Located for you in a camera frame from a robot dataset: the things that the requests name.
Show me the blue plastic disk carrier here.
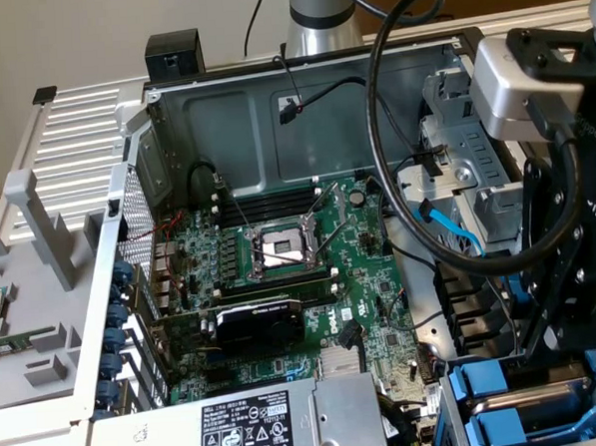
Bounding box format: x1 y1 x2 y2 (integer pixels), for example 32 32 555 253
461 401 596 446

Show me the grey metal drive cage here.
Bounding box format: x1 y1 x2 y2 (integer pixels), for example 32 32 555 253
389 64 530 248

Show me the hard drive with blue caddy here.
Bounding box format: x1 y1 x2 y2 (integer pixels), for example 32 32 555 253
434 346 596 446

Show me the green Dell motherboard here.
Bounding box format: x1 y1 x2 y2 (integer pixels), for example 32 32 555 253
143 170 442 444

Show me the metal locking lever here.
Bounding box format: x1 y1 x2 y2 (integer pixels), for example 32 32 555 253
310 218 354 263
224 183 255 235

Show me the metal socket cover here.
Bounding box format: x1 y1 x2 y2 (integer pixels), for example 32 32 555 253
296 180 344 264

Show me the silver chipset heat sink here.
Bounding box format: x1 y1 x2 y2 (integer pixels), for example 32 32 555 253
317 343 362 381

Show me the black RAM slot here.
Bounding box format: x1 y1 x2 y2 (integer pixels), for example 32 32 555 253
211 266 340 301
216 279 342 313
210 189 327 229
209 176 324 214

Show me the CPU socket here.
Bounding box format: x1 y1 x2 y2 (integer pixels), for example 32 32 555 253
242 214 331 281

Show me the grey power supply unit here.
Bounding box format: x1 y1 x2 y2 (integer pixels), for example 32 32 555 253
84 370 390 446

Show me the black graphics card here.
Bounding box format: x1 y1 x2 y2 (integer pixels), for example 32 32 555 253
150 294 308 364

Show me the open grey PC case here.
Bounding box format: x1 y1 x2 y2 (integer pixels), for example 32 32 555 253
51 20 596 446

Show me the small black box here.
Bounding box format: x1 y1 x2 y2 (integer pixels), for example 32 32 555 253
142 28 207 85

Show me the grey plastic parts rack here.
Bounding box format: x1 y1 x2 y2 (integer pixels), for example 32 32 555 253
0 164 120 414

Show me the green RAM stick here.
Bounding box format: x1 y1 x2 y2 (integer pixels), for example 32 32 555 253
0 330 56 360

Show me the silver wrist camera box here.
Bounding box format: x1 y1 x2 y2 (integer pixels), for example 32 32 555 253
467 23 596 144

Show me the blue SATA wire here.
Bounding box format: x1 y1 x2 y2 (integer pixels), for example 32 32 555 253
411 194 529 325

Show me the thin black wire orange plug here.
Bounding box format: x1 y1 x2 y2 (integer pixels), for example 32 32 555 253
380 286 410 332

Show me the black wire beside motherboard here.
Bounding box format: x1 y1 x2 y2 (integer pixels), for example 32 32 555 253
374 173 439 272

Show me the white wire label tag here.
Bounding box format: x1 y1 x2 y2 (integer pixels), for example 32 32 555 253
421 380 443 420

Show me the thick black camera cable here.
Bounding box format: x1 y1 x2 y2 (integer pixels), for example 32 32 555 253
360 0 590 285

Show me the black wire with wide plug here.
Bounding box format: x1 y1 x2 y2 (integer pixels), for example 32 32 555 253
337 319 367 379

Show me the braided black yellow wire bundle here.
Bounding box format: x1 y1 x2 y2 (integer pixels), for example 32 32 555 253
375 388 425 446

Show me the long black wire with plug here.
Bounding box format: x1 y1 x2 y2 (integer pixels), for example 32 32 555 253
276 72 420 165

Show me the thin black red wire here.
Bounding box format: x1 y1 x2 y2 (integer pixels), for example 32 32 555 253
272 52 306 116

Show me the thin black background cable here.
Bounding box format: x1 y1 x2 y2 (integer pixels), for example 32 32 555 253
240 0 273 57

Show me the short black loop wire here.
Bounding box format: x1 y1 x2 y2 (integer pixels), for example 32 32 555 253
185 159 227 203

